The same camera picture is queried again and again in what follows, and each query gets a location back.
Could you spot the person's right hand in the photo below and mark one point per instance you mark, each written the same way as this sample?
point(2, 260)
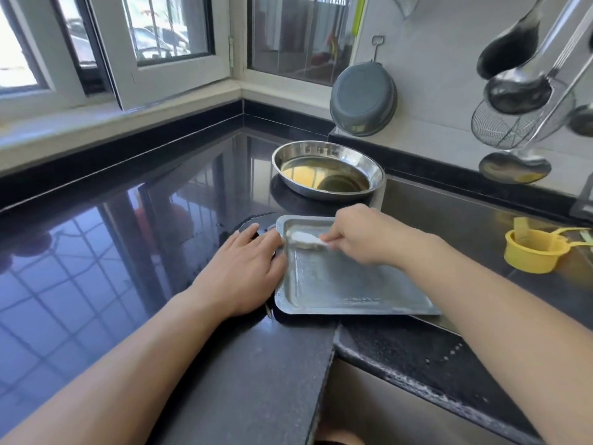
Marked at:
point(371, 234)

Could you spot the person's left hand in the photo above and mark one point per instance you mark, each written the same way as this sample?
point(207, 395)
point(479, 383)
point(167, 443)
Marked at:
point(241, 273)

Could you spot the rectangular steel tray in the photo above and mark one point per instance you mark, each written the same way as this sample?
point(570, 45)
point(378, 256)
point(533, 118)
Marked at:
point(352, 282)

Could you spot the white cleaning brush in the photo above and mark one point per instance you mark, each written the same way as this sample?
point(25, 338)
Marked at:
point(306, 240)

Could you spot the round steel basin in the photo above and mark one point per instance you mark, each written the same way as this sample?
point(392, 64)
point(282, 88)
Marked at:
point(327, 168)

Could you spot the person's right forearm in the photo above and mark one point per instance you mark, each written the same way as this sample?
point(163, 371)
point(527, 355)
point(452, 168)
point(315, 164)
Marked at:
point(505, 329)

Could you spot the person's left forearm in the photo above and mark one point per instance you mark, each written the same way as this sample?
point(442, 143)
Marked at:
point(102, 375)

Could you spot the stainless steel sink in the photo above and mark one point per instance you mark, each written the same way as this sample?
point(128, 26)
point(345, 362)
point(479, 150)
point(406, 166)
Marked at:
point(463, 217)

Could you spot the grey hanging basin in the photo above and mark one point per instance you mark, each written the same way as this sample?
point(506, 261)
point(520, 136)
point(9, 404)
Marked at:
point(362, 97)

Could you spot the yellow hanging sink cup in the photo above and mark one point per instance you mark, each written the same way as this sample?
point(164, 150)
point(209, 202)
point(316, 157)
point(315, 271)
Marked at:
point(535, 250)

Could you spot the steel soup ladle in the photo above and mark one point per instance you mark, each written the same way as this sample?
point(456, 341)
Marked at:
point(519, 92)

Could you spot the steel gooseneck faucet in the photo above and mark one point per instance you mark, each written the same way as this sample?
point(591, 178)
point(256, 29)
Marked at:
point(584, 199)

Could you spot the hanging steel ladles and skimmer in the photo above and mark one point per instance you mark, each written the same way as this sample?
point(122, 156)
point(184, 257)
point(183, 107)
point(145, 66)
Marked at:
point(508, 51)

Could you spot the white hanging cloth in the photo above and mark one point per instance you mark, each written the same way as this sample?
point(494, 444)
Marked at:
point(406, 2)

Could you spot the steel wall hook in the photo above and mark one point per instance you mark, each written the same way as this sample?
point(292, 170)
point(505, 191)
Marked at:
point(377, 46)

